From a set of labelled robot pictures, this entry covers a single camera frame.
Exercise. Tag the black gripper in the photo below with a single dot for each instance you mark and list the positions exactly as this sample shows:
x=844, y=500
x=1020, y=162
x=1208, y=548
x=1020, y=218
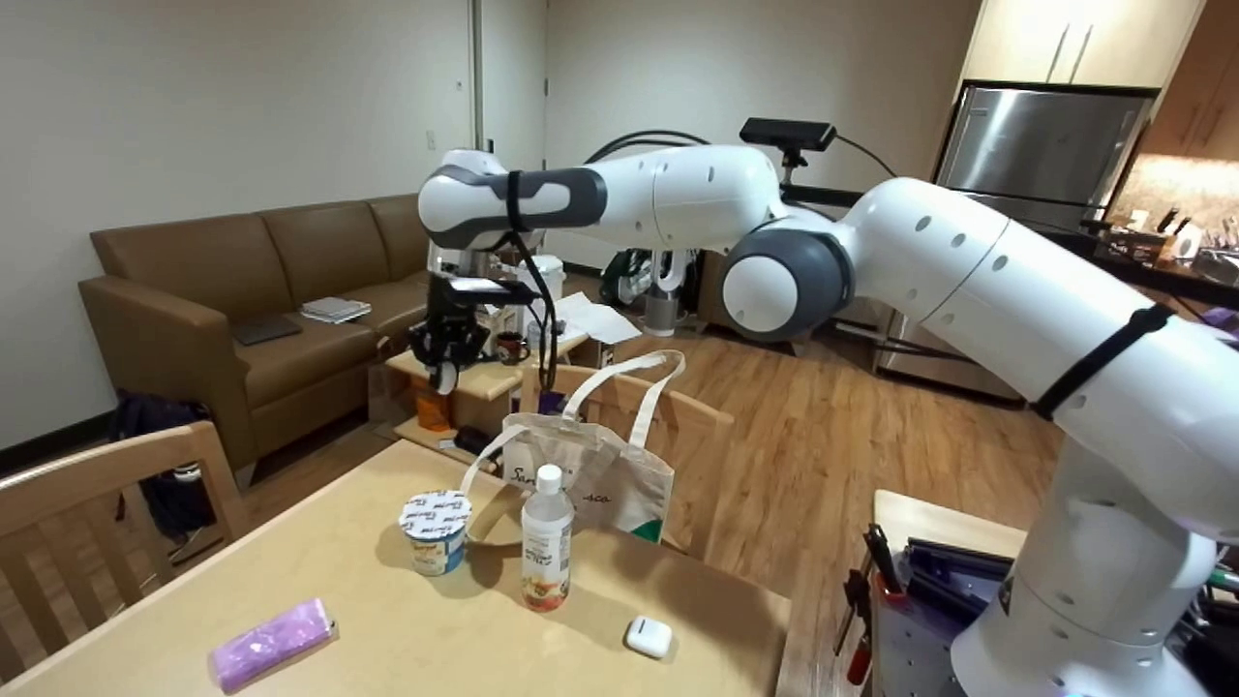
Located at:
x=467, y=324

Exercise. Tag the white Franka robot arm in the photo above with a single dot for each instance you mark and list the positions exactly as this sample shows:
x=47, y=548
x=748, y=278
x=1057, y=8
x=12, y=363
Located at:
x=982, y=274

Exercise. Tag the orange object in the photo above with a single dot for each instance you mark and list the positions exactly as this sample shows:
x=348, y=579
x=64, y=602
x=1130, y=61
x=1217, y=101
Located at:
x=429, y=407

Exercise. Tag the white canvas tote bag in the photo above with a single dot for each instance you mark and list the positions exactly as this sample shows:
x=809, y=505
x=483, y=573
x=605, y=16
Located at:
x=619, y=487

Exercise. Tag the low wooden coffee table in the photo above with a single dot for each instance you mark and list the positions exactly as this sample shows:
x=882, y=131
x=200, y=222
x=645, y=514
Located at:
x=496, y=380

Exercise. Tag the white papers stack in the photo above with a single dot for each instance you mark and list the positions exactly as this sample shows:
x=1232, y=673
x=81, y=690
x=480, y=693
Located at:
x=332, y=310

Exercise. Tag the loose white paper sheets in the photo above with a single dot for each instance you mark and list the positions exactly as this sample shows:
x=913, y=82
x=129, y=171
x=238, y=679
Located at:
x=597, y=318

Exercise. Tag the white printed food cup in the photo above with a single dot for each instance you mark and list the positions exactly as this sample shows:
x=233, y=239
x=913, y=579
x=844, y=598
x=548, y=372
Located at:
x=436, y=530

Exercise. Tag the clear plastic bottle white cap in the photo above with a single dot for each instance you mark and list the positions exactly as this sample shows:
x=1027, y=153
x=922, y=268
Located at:
x=548, y=535

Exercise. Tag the brown leather sofa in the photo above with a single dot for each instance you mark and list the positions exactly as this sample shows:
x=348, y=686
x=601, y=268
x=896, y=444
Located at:
x=196, y=324

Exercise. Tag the wooden chair with solid back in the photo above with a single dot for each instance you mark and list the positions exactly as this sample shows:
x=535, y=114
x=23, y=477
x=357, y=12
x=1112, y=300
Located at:
x=696, y=465

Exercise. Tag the white door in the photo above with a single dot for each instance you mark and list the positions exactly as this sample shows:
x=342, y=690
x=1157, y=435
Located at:
x=507, y=78

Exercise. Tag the black backpack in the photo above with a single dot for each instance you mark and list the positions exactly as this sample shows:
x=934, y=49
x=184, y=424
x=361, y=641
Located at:
x=158, y=465

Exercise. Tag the purple rectangular packet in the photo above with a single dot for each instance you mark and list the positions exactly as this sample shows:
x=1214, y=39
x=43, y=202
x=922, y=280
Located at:
x=272, y=644

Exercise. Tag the small white flat box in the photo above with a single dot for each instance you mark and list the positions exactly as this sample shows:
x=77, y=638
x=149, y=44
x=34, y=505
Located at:
x=646, y=638

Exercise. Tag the wooden slatted chair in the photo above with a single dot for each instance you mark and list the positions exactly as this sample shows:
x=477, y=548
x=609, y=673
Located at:
x=117, y=487

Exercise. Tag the black tool tray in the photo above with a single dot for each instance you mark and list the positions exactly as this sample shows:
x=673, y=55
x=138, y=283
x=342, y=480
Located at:
x=955, y=584

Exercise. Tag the stainless steel refrigerator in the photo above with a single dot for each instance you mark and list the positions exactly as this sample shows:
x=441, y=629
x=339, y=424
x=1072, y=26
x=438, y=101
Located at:
x=1045, y=141

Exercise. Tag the black kitchen counter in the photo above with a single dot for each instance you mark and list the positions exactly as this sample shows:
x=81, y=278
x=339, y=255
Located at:
x=1162, y=278

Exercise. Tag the cream kitchen cabinets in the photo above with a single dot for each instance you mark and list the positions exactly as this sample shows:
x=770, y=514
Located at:
x=1097, y=39

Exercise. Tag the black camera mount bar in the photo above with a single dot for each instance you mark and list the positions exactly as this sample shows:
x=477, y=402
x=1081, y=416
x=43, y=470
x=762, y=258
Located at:
x=816, y=195

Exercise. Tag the black stereo camera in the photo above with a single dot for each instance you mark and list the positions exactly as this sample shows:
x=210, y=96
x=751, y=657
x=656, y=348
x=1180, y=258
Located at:
x=787, y=135

